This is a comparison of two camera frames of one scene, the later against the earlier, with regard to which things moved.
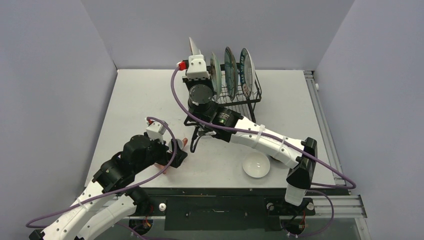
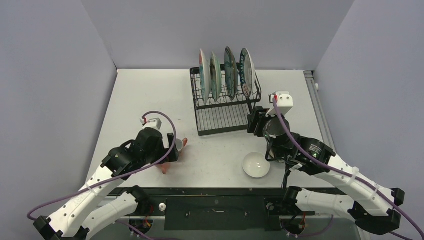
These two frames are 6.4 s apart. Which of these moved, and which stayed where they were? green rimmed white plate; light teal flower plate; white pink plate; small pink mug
Moved: white pink plate
Stayed: light teal flower plate; small pink mug; green rimmed white plate
